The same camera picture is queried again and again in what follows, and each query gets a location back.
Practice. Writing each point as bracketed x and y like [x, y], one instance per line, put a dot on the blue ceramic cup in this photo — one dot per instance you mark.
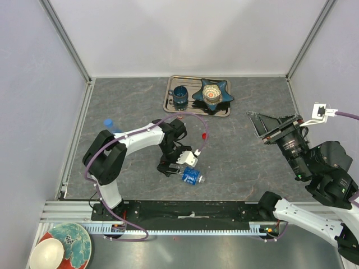
[179, 95]

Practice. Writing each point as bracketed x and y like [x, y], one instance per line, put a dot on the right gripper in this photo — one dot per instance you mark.
[264, 125]

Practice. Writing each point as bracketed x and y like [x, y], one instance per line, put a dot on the blue star-shaped plate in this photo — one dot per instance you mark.
[226, 97]

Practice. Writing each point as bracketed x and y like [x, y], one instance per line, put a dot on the white cable duct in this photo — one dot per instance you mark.
[254, 229]

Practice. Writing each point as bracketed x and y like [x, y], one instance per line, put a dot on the patterned small bowl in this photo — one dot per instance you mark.
[211, 93]

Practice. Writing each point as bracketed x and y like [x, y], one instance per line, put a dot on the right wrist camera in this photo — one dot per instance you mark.
[320, 114]

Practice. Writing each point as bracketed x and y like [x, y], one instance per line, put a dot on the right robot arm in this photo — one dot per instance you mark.
[325, 170]

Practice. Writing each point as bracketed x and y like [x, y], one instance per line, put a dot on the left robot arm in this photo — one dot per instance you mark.
[104, 159]

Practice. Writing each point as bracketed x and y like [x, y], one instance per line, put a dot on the labelled clear water bottle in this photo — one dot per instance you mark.
[190, 175]

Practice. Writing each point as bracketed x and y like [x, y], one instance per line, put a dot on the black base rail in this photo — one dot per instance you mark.
[191, 215]

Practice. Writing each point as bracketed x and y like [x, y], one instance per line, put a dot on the white bowl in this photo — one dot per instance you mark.
[48, 254]

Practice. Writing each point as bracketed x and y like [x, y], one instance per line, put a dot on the blue tinted plastic bottle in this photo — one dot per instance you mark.
[114, 129]

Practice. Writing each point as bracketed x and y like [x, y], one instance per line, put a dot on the metal tray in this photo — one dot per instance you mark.
[193, 85]

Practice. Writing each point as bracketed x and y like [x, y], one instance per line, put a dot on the blue bottle cap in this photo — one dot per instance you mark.
[108, 122]

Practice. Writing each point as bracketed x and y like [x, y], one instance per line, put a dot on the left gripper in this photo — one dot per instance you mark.
[165, 163]

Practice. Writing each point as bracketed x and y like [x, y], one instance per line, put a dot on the red floral plate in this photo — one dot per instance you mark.
[76, 242]

